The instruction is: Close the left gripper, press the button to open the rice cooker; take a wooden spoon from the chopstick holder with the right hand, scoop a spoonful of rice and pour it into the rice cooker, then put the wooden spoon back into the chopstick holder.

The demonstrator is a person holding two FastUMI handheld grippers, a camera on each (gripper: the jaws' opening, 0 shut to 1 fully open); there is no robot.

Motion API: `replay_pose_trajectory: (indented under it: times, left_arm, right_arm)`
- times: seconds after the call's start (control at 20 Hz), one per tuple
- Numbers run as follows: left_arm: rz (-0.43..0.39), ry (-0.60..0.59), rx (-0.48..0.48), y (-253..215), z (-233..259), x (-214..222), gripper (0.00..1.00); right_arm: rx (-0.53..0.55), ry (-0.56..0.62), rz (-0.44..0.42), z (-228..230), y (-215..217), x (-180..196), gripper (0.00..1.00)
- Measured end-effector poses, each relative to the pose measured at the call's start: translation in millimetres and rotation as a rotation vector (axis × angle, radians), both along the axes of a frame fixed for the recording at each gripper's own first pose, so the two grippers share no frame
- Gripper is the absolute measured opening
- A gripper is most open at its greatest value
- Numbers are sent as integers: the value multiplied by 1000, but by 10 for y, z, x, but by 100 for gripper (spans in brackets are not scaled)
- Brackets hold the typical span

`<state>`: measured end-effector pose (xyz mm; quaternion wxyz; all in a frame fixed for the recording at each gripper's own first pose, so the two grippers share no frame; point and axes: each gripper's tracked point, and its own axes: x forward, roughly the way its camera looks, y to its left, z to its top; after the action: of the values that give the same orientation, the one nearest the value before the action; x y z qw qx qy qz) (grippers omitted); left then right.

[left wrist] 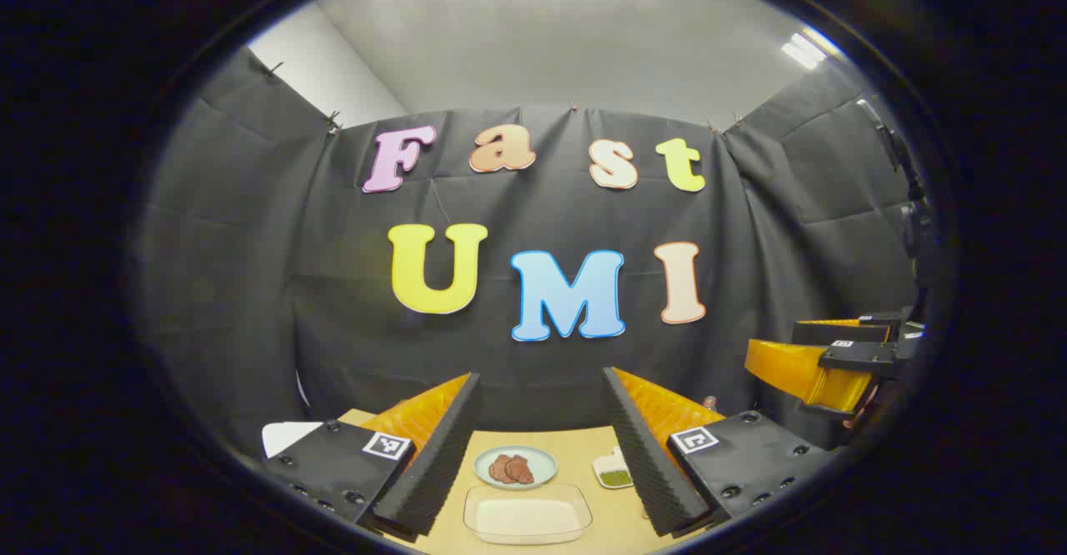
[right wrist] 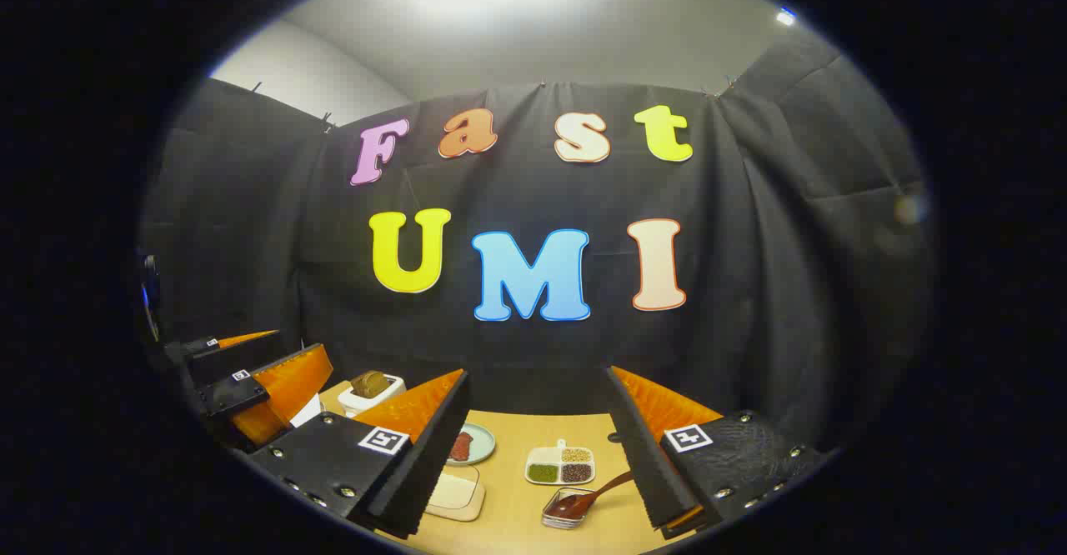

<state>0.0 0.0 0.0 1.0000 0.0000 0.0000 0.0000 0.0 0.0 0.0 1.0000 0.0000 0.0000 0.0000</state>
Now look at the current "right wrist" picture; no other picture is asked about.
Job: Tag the clear chopstick holder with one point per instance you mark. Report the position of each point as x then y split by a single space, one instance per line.
552 520

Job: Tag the black backdrop cloth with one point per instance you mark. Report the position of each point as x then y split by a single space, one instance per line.
750 247

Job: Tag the green beans pile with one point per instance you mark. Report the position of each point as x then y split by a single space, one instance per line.
543 473

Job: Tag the brown wooden spoon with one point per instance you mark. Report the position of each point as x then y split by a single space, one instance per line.
579 505

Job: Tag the tan beans pile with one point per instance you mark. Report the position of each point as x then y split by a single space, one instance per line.
576 455

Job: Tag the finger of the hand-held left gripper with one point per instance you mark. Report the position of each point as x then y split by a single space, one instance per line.
237 359
229 392

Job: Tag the small ceiling light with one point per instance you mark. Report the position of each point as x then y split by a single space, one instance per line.
785 16

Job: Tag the white rice cooker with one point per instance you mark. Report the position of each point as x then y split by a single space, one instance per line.
307 412

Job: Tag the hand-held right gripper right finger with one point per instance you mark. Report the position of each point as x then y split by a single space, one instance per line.
654 463

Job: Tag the white toaster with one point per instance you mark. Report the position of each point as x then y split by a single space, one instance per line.
375 402

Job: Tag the white compartment dish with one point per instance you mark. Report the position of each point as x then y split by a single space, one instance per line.
560 463

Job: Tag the brown bread slice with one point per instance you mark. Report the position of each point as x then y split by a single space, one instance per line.
381 382
361 385

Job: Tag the pale green plate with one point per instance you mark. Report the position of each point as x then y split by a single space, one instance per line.
483 445

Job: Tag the dark brown beans pile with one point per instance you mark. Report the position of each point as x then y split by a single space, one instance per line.
576 473

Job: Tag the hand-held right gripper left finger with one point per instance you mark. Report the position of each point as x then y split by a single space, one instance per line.
417 463

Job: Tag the red meat slice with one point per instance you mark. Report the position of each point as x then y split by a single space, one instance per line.
463 447

